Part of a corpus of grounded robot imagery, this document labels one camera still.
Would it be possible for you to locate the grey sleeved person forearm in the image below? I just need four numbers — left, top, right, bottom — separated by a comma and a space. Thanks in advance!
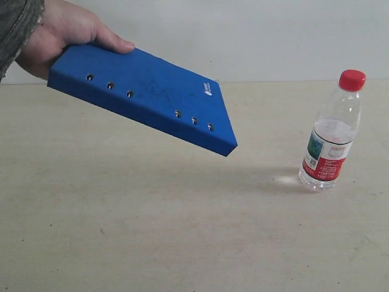
1, 0, 45, 78

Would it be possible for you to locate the clear plastic water bottle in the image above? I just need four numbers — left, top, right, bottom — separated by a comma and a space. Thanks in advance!
298, 69, 366, 192

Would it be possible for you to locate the bare person hand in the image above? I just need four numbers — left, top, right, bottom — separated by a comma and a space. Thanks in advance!
16, 1, 135, 80

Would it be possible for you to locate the blue notebook cover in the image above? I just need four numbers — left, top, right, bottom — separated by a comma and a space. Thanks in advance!
47, 44, 238, 156

